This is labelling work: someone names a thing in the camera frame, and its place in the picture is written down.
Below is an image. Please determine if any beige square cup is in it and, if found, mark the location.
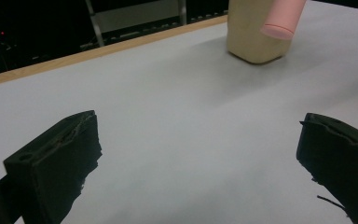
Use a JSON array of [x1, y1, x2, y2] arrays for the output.
[[226, 0, 294, 65]]

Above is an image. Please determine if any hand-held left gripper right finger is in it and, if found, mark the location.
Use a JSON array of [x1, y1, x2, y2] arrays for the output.
[[296, 112, 358, 224]]

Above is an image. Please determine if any pink hairbrush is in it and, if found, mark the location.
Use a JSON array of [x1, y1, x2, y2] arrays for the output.
[[259, 0, 308, 41]]

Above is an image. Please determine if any white metal stand frame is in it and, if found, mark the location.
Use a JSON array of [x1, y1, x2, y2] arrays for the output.
[[85, 0, 188, 48]]

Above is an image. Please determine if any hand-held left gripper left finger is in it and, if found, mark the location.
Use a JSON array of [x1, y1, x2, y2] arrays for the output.
[[3, 109, 103, 224]]

